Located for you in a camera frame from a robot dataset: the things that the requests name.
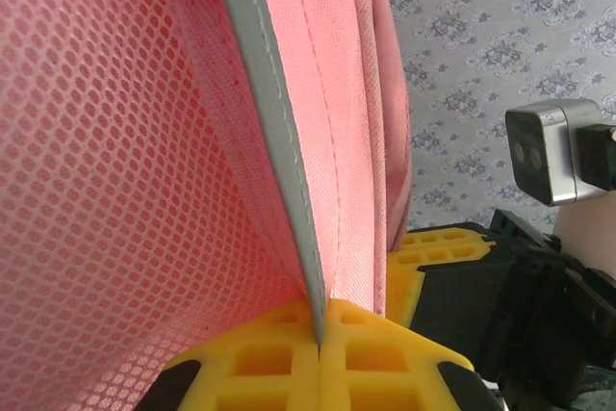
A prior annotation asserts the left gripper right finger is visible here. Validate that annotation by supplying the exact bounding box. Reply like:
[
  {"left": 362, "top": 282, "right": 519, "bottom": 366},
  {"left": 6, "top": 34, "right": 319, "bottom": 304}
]
[{"left": 320, "top": 298, "right": 504, "bottom": 411}]

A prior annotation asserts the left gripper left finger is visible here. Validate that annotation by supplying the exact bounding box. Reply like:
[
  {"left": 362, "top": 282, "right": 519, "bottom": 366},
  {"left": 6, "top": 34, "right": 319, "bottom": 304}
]
[{"left": 143, "top": 297, "right": 322, "bottom": 411}]

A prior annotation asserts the pink student backpack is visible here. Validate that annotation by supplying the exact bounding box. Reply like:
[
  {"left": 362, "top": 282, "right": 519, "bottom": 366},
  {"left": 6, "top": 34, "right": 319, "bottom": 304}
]
[{"left": 0, "top": 0, "right": 414, "bottom": 369}]

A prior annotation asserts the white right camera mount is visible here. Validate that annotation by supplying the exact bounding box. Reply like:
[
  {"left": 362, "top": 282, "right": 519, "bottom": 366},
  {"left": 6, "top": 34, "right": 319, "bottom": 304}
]
[{"left": 552, "top": 188, "right": 616, "bottom": 282}]

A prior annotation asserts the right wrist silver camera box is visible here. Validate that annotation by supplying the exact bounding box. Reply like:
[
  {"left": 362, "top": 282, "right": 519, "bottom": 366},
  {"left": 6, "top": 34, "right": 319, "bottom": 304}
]
[{"left": 504, "top": 98, "right": 613, "bottom": 207}]

